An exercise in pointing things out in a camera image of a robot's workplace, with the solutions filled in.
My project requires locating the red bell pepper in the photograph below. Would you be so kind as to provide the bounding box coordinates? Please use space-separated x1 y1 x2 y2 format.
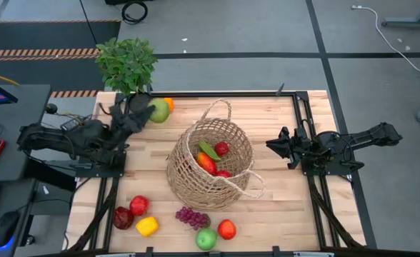
129 195 151 217

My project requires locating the green apple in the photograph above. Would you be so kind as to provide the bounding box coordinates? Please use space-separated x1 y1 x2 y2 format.
195 227 218 251

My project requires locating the yellow bell pepper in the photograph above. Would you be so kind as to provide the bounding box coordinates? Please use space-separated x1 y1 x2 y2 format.
135 216 159 238

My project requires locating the black hazard-striped floor mat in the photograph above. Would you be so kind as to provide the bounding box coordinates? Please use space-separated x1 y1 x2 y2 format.
0 20 121 99

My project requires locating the thin black floor cable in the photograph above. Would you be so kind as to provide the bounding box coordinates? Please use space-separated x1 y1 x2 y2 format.
78 0 99 46

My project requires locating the black metal table frame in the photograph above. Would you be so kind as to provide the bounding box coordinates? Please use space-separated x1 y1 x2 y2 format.
66 91 379 257

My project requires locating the black box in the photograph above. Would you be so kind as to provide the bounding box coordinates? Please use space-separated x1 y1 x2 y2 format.
24 158 77 192

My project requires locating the woven wicker basket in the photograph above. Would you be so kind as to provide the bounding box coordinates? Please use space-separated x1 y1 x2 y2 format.
166 99 267 212

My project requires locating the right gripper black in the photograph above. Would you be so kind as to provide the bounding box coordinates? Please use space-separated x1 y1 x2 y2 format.
266 126 313 171

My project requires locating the green potted plant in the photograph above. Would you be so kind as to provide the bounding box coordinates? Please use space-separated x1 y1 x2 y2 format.
95 36 159 114

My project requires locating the coiled black cable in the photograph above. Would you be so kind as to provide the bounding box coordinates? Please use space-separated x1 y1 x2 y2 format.
121 0 149 25

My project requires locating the purple grape bunch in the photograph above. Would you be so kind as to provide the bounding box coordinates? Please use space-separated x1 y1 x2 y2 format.
175 206 211 231

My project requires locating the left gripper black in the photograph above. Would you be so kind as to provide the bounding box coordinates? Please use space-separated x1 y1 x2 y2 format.
109 103 156 143

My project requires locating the grey desk leg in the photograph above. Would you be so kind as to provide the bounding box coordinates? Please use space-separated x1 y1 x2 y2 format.
381 0 420 29

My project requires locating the white cable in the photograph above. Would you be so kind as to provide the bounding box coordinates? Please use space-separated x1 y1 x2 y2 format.
351 4 420 73

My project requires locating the black keyboard desk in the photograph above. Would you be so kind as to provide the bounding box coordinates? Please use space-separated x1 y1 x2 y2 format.
0 178 39 257

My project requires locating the green chili pepper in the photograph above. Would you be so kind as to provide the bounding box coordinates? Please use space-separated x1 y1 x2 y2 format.
198 141 222 162

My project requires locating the black computer mouse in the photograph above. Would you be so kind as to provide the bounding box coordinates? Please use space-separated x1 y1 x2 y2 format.
0 211 21 249

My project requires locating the red apple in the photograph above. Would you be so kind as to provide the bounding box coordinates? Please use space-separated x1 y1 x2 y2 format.
217 218 237 241

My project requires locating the pale green round fruit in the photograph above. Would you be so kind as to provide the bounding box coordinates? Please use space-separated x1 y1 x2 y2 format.
147 97 171 124

